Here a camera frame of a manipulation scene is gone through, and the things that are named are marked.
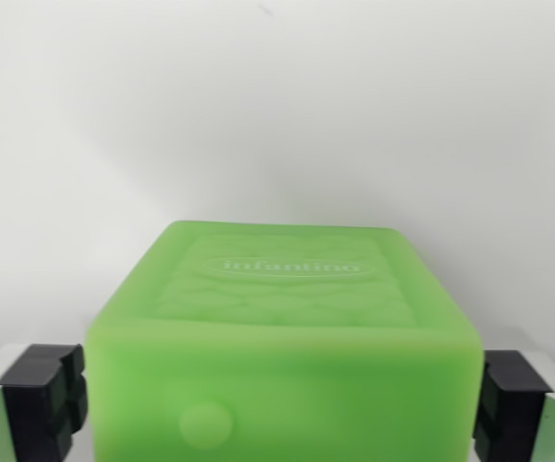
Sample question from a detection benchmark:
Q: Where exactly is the green soft toy cube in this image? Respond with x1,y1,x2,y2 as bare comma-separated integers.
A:
86,219,487,462

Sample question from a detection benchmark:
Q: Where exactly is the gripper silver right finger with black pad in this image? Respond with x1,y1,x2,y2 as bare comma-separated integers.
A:
470,349,555,462

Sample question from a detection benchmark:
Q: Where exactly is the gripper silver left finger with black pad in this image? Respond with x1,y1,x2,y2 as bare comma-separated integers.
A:
0,343,89,462

